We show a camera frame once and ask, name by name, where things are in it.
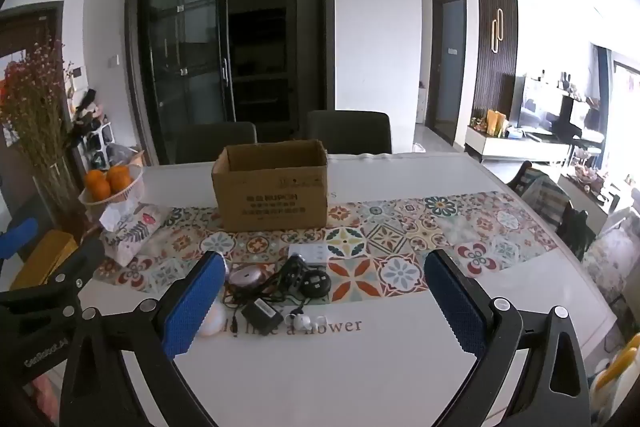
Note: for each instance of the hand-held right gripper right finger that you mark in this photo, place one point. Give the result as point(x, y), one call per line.
point(455, 302)

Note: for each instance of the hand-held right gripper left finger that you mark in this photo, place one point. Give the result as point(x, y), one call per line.
point(195, 302)

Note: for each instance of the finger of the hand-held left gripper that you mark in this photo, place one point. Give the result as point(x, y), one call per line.
point(75, 269)
point(20, 232)

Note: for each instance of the silver round device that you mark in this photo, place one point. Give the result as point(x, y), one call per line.
point(246, 278)

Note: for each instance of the brown cardboard box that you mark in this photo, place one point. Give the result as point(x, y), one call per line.
point(270, 202)

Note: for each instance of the white round puck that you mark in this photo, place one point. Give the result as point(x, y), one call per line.
point(217, 323)

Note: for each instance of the yellow box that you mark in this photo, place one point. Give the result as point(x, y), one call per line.
point(42, 257)

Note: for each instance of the glass vase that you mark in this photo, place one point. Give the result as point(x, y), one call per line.
point(60, 202)

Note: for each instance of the floral tissue pack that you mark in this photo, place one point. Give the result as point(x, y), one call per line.
point(132, 234)

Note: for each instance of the black power adapter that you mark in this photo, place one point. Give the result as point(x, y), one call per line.
point(262, 317)

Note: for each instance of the orange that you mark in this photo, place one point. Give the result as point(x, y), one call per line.
point(95, 178)
point(100, 192)
point(120, 178)

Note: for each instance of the white fruit basket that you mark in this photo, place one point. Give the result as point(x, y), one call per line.
point(125, 202)

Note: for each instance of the white tablecloth with patterned band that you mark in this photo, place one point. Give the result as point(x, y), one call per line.
point(390, 237)

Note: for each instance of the white earbud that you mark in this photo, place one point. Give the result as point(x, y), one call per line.
point(291, 319)

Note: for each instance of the white cube shelf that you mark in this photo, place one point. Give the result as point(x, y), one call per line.
point(95, 137)

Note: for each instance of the white rectangular charger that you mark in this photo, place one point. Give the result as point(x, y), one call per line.
point(307, 253)

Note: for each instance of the dried flower bouquet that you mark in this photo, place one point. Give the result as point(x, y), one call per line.
point(35, 107)

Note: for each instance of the small brown box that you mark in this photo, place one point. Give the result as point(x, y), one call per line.
point(136, 157)

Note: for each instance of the chair with plaid cloth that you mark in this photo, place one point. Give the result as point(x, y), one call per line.
point(550, 202)

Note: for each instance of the dark dining chair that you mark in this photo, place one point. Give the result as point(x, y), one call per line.
point(215, 142)
point(350, 132)

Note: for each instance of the white television cabinet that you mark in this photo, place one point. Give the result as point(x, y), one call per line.
point(515, 147)

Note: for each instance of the yellow white toy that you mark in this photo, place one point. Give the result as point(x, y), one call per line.
point(617, 367)

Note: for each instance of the yellow bag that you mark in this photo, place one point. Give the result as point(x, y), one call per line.
point(496, 123)

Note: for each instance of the brown wooden door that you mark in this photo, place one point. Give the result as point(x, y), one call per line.
point(35, 27)

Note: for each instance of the television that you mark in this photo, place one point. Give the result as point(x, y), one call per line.
point(542, 107)

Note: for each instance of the dark hallway door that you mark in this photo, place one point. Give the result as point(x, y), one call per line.
point(450, 67)

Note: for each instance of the black framed glass cabinet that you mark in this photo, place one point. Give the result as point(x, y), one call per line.
point(200, 47)

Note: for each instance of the blue curtain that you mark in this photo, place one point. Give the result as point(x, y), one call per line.
point(602, 87)

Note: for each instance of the dark slatted wall panel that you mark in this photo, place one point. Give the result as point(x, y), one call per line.
point(485, 72)

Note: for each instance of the looped wall light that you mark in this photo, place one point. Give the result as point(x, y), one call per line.
point(495, 32)

